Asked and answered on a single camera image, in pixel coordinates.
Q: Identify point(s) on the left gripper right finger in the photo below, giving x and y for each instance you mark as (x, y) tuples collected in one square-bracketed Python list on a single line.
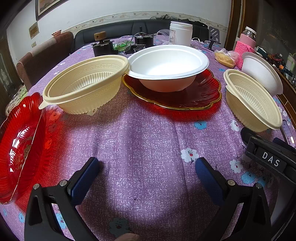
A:
[(254, 220)]

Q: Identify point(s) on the bag of yellow food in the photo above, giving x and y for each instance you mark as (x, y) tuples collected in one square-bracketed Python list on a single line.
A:
[(226, 58)]

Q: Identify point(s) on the brown armchair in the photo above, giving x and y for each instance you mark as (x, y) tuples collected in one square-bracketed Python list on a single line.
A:
[(41, 59)]

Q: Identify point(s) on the black round device with wires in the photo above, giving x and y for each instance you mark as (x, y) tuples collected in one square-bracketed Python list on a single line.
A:
[(142, 40)]

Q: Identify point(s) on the framed horse painting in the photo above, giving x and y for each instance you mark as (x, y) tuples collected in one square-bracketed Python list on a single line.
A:
[(43, 7)]

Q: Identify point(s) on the red plate at table edge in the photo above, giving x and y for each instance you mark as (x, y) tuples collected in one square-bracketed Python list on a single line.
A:
[(22, 143)]

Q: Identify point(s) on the black leather sofa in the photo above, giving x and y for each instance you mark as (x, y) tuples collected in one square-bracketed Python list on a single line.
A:
[(119, 29)]

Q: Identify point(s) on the pink sleeved thermos bottle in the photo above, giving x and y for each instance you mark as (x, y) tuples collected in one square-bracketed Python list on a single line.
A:
[(245, 43)]

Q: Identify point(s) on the white plastic jar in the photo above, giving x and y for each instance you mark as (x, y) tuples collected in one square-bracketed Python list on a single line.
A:
[(180, 33)]

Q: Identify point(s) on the black grinder with wooden knob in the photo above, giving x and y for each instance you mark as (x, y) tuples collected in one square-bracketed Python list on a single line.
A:
[(102, 46)]

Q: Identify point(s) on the purple floral tablecloth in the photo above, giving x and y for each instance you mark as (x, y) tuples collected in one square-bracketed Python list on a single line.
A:
[(148, 183)]

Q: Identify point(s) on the red plate with sticker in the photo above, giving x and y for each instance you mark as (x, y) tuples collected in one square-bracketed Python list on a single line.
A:
[(201, 94)]

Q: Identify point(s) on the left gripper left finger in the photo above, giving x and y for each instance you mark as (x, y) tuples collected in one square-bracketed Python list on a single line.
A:
[(41, 222)]

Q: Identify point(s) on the cream plastic bowl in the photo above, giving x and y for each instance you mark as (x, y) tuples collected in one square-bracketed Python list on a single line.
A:
[(250, 102), (86, 86)]

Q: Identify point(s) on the white foam bowl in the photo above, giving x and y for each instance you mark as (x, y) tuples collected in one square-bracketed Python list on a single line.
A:
[(167, 68), (260, 70)]

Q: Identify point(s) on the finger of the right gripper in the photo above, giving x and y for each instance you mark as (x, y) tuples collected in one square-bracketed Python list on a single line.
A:
[(246, 134)]

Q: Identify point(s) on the green snack packet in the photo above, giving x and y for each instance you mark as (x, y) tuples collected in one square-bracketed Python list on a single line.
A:
[(122, 45)]

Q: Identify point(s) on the patterned cushion seat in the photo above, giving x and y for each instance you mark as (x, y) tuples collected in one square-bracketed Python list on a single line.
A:
[(17, 98)]

